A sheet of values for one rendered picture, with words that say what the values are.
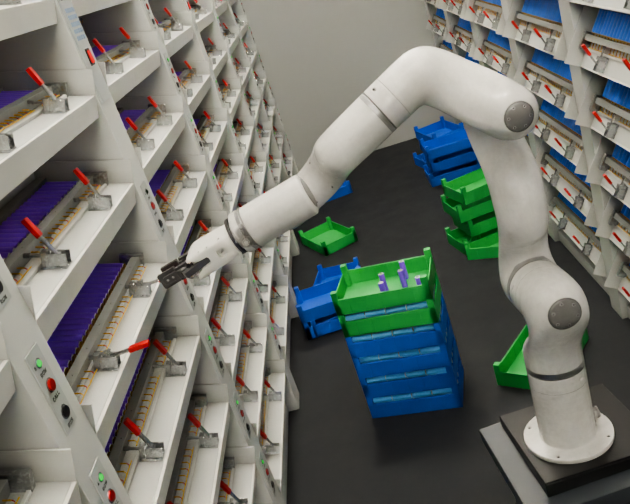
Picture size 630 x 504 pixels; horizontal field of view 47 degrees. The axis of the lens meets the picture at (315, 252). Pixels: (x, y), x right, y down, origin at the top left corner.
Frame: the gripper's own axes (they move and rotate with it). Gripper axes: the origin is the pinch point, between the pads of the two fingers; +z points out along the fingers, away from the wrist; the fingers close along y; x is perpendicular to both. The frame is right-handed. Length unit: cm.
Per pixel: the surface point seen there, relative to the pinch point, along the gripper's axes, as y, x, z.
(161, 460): -28.0, -19.8, 10.7
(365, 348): 68, -72, -9
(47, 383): -50, 10, 2
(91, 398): -35.6, -0.4, 8.1
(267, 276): 126, -57, 20
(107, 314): -12.7, 3.1, 9.3
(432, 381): 64, -92, -22
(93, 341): -22.3, 3.1, 9.3
